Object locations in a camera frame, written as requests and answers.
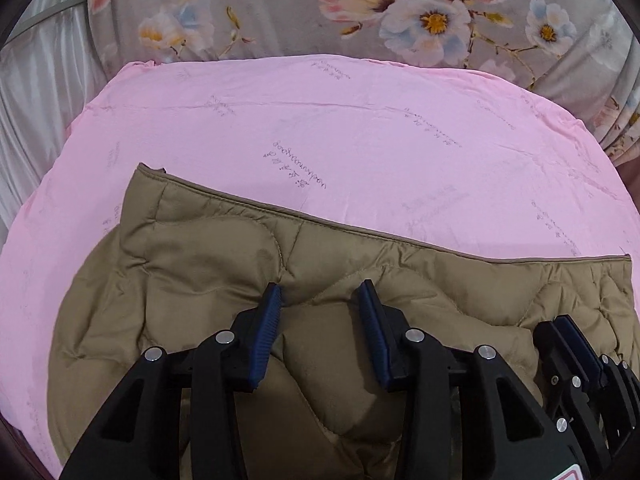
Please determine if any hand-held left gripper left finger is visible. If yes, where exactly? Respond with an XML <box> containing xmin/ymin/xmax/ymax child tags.
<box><xmin>59</xmin><ymin>282</ymin><xmax>284</xmax><ymax>480</ymax></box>

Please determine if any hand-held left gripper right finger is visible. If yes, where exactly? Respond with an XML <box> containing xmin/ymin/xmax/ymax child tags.
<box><xmin>352</xmin><ymin>280</ymin><xmax>591</xmax><ymax>480</ymax></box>

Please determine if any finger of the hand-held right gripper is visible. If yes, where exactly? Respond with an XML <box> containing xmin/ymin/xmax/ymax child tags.
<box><xmin>532</xmin><ymin>314</ymin><xmax>617</xmax><ymax>463</ymax></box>
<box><xmin>599</xmin><ymin>353</ymin><xmax>640</xmax><ymax>443</ymax></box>

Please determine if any olive quilted jacket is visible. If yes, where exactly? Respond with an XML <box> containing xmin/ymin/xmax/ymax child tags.
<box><xmin>47</xmin><ymin>162</ymin><xmax>637</xmax><ymax>480</ymax></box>

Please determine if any pink bed sheet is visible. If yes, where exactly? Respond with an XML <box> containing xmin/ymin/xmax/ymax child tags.
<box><xmin>0</xmin><ymin>54</ymin><xmax>623</xmax><ymax>476</ymax></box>

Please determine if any grey floral cloth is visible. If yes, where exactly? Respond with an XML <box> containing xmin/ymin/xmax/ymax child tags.
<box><xmin>86</xmin><ymin>0</ymin><xmax>640</xmax><ymax>166</ymax></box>

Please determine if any white curtain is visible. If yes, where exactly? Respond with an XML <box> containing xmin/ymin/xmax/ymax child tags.
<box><xmin>0</xmin><ymin>0</ymin><xmax>123</xmax><ymax>231</ymax></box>

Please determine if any grey metal bar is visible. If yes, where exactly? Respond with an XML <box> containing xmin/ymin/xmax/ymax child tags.
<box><xmin>14</xmin><ymin>0</ymin><xmax>83</xmax><ymax>28</ymax></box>

